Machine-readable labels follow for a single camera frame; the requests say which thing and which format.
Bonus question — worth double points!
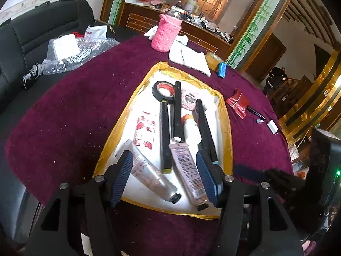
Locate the small blue box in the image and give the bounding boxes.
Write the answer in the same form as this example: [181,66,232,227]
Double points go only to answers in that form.
[217,62,229,79]

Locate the pink floral tube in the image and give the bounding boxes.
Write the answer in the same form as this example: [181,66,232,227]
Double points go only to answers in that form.
[168,142,210,212]

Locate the white flat box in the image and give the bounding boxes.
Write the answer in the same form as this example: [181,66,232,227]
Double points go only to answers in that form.
[49,34,80,61]

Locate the red foil packet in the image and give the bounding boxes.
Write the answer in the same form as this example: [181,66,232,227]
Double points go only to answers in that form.
[225,90,251,119]

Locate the red floral white packet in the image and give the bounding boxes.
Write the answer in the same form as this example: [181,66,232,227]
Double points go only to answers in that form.
[133,111,158,150]

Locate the white tube orange cap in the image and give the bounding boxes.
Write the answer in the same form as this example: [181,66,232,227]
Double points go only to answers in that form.
[181,114,202,145]

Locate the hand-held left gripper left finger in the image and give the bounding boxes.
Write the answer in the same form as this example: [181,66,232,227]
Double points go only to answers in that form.
[25,149,134,256]

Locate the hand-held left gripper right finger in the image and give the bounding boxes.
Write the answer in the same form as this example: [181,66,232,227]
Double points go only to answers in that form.
[196,149,304,256]

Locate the white tray gold rim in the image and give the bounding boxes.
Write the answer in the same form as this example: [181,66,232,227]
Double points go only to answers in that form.
[93,61,235,220]

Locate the silver tube black cap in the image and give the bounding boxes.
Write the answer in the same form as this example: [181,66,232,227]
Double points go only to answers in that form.
[128,138,182,205]

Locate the white bag red print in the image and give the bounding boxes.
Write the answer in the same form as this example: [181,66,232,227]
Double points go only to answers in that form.
[84,25,108,39]

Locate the black marker yellow cap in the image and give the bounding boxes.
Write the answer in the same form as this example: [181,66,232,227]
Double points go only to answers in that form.
[159,100,172,174]

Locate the bubble wrap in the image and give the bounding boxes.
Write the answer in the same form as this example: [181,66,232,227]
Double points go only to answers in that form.
[42,37,121,76]

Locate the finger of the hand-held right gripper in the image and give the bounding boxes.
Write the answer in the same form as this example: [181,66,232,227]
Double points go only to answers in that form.
[234,164,307,194]

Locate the pink round hair tie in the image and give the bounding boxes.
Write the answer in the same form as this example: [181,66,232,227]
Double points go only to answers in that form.
[181,92,201,110]

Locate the bamboo painted pillar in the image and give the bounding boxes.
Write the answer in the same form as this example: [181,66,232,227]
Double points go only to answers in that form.
[226,0,292,68]
[107,0,131,26]

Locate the folded grey umbrella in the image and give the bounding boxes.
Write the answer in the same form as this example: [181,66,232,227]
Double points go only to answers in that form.
[21,62,46,92]

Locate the black marker white print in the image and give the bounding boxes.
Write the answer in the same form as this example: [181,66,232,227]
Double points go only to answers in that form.
[246,106,267,121]

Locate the black sofa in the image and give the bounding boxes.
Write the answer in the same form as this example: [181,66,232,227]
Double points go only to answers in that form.
[0,0,95,114]

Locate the yellow tape roll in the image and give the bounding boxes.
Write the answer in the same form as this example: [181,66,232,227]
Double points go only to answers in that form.
[205,52,225,69]

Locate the maroon tablecloth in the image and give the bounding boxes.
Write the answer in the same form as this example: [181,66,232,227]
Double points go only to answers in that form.
[5,35,293,256]

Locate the black marker white cap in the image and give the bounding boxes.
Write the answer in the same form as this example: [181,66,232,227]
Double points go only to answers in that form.
[172,81,186,143]

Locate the pink knitted cup holder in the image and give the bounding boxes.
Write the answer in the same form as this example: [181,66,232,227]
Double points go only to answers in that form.
[151,13,183,53]

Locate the white charger plug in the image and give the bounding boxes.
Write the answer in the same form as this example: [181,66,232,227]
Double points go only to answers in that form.
[266,120,280,135]

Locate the black tape roll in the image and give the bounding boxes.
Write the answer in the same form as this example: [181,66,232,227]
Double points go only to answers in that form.
[152,81,176,103]

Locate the wooden counter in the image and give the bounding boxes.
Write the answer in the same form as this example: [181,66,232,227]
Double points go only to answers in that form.
[123,2,233,57]

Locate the black marker red caps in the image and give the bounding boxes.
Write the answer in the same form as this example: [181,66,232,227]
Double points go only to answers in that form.
[193,99,214,163]

